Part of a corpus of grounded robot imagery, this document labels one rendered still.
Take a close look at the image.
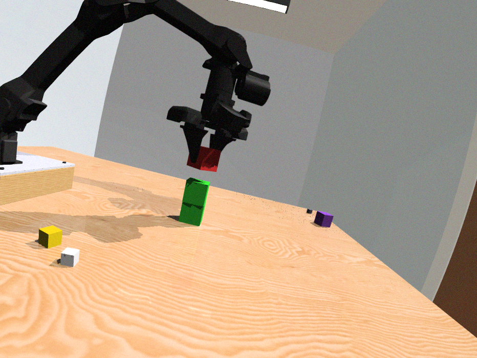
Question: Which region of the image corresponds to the white cube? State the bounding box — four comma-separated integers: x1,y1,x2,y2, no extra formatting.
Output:
60,247,80,267

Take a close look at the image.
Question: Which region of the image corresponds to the green block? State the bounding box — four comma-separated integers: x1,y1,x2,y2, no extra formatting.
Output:
182,177,210,207
179,202,206,227

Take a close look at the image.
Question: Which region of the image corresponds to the purple cube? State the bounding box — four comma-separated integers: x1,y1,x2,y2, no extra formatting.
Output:
314,211,333,227

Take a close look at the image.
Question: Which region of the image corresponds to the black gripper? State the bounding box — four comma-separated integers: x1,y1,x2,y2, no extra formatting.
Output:
166,88,248,163

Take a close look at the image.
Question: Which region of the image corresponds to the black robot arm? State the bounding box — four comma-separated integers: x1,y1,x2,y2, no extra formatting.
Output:
0,0,271,165

